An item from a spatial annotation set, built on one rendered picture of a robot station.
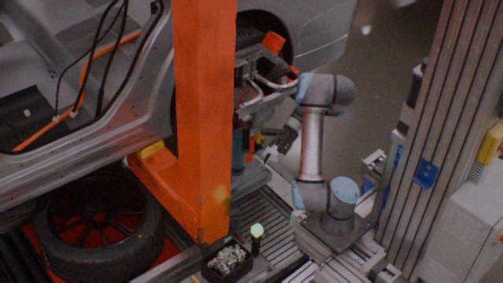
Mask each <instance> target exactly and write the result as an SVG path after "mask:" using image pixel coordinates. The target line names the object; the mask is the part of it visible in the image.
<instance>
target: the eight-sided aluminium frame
mask: <svg viewBox="0 0 503 283"><path fill-rule="evenodd" d="M260 57H266V58H267V59H268V60H270V61H271V62H273V63H274V64H275V65H276V64H284V65H287V66H288V64H287V63H285V61H283V60H282V59H281V58H279V56H277V55H276V54H275V53H271V52H270V50H269V49H267V48H266V47H265V46H263V45H262V43H257V45H254V46H252V47H249V48H247V49H245V50H241V51H239V52H236V53H235V67H234V68H238V67H240V66H241V65H243V64H245V63H248V62H250V61H252V60H254V59H259V58H260ZM287 80H288V77H287V76H286V75H284V76H282V77H280V78H278V79H276V80H274V84H277V85H284V84H287ZM284 100H285V98H282V99H281V100H279V101H276V102H274V103H273V104H274V105H275V112H276V111H277V108H278V107H279V106H280V104H281V103H282V102H283V101H284ZM265 126H266V124H264V125H261V126H260V125H258V124H256V123H254V121H253V125H252V126H251V133H250V137H252V136H254V135H255V134H258V133H259V132H261V128H262V127H265Z"/></svg>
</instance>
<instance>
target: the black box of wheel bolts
mask: <svg viewBox="0 0 503 283"><path fill-rule="evenodd" d="M253 256H254V255H253V254H252V253H251V252H250V251H249V250H247V249H246V247H244V246H242V245H241V244H240V243H239V242H238V241H236V240H235V239H234V238H232V239H231V240H229V241H227V242H226V243H225V244H223V245H222V246H220V247H219V248H217V249H216V250H215V251H213V252H212V253H210V254H209V255H207V256H206V257H204V258H203V259H202V260H201V261H200V263H201V276H202V277H204V278H206V279H207V281H208V282H209V283H236V282H238V281H239V280H240V279H241V278H243V277H244V276H246V275H247V274H248V273H250V272H251V271H252V267H253Z"/></svg>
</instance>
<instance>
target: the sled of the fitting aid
mask: <svg viewBox="0 0 503 283"><path fill-rule="evenodd" d="M252 157H254V158H255V160H256V161H258V162H259V163H260V164H262V163H261V162H260V161H259V160H258V157H256V156H254V155H253V154H252ZM262 165H263V164H262ZM272 176H273V172H272V171H270V170H269V169H268V168H267V167H266V166H264V165H263V171H262V173H260V174H258V175H256V176H254V177H252V178H250V179H249V180H247V181H245V182H242V183H240V184H239V185H237V186H236V187H234V188H232V189H230V196H229V198H230V199H231V200H232V202H233V203H234V202H235V201H237V200H238V199H240V198H242V197H243V196H246V195H248V194H249V193H251V192H253V191H255V190H256V189H259V188H261V187H262V186H263V185H265V184H267V183H268V182H271V181H272Z"/></svg>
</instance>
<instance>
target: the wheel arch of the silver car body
mask: <svg viewBox="0 0 503 283"><path fill-rule="evenodd" d="M236 18H239V19H242V20H245V21H247V22H248V23H249V24H251V25H252V26H254V27H255V28H257V29H259V30H260V31H262V32H264V33H265V34H267V32H268V31H272V32H273V33H276V34H278V35H279V36H281V37H282V38H284V39H285V43H284V45H283V46H282V47H281V53H282V57H283V61H285V63H287V64H288V66H290V65H291V66H292V67H294V65H295V46H294V41H293V37H292V33H291V32H290V30H289V28H288V25H287V24H286V23H285V21H284V20H283V19H282V18H281V17H280V16H279V15H277V14H276V13H274V12H272V11H270V10H269V9H265V8H258V7H254V8H247V9H241V10H238V11H237V16H236ZM174 86H175V82H174ZM173 92H174V87H173V91H171V96H173ZM170 106H171V97H170V102H169V113H168V118H169V127H170V131H171V136H172V134H173V133H172V129H171V123H170Z"/></svg>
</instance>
